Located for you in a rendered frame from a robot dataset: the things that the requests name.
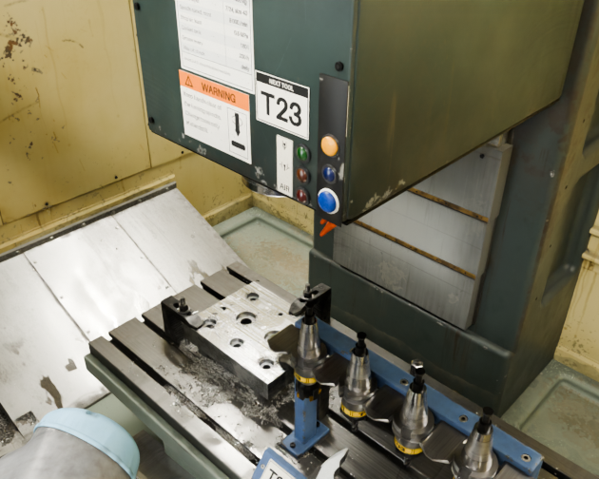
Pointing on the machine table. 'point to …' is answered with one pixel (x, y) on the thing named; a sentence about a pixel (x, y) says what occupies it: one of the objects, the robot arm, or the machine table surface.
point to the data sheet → (218, 40)
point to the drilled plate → (238, 364)
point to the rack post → (304, 428)
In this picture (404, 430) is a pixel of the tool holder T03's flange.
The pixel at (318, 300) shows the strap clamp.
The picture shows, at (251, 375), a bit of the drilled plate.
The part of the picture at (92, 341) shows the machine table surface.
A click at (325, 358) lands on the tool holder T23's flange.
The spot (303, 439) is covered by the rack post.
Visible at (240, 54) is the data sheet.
